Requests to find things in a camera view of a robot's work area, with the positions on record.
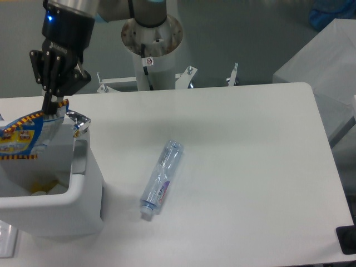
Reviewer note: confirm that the blue snack bag wrapper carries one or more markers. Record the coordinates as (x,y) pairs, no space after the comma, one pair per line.
(28,136)

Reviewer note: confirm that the clear plastic item at left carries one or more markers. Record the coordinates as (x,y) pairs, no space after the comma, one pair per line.
(8,240)

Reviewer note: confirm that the grey covered side table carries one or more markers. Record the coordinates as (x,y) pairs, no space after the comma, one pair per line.
(327,64)

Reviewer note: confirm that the white mounting bracket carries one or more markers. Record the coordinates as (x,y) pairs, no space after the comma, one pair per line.
(112,85)
(185,80)

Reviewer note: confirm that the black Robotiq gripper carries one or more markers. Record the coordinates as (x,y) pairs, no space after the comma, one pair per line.
(58,67)

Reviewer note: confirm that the blue object in corner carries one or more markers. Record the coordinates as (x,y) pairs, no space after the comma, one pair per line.
(323,13)

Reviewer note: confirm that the white left mounting bracket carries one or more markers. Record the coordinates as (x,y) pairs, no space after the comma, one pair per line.
(112,85)

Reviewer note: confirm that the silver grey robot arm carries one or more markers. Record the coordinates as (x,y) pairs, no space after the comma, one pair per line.
(149,14)

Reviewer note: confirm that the clear plastic water bottle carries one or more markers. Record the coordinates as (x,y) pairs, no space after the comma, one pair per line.
(153,196)

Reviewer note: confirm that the black device at table edge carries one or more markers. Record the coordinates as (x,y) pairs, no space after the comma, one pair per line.
(346,237)

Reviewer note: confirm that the yellow white trash in bin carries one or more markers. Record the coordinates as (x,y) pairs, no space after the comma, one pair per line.
(54,185)

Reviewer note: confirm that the white trash can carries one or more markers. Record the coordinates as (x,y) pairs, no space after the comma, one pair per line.
(76,212)

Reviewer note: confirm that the white middle mounting bracket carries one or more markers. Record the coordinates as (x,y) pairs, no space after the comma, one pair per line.
(185,80)

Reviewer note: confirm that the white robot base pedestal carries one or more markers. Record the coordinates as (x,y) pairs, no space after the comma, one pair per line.
(153,52)

